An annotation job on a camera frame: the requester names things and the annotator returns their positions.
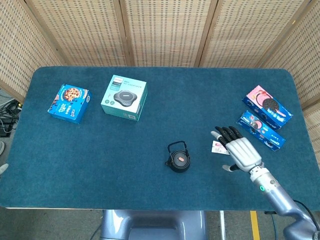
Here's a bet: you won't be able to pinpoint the slim blue Oreo box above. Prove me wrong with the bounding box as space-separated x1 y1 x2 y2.
236 110 287 152

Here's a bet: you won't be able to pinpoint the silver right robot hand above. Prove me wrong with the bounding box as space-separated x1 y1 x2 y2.
210 126 265 173

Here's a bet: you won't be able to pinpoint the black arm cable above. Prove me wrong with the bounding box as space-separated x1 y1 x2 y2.
292 199 320 227

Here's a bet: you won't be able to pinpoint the grey-blue robot torso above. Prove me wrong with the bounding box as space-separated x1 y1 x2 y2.
99 209 208 240

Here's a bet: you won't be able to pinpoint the woven bamboo folding screen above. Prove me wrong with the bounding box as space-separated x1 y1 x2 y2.
0 0 320 166

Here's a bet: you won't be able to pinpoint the blue table carpet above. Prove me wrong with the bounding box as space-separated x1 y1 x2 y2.
0 65 320 213

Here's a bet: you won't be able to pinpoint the small white pink packet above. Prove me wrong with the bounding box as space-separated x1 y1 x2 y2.
211 140 231 156

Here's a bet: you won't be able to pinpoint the black floor cables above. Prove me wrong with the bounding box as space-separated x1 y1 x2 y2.
0 97 24 138

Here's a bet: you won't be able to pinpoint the blue chocolate chip cookie box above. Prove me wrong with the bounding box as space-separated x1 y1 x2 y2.
47 83 93 125

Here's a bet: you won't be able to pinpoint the Oreo box with pink top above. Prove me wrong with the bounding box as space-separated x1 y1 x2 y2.
241 84 294 131

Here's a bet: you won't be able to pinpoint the teal speakerphone box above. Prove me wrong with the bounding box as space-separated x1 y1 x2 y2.
100 74 148 123

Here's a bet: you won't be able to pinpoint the black kettle with orange button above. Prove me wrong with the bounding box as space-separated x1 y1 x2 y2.
164 140 191 174

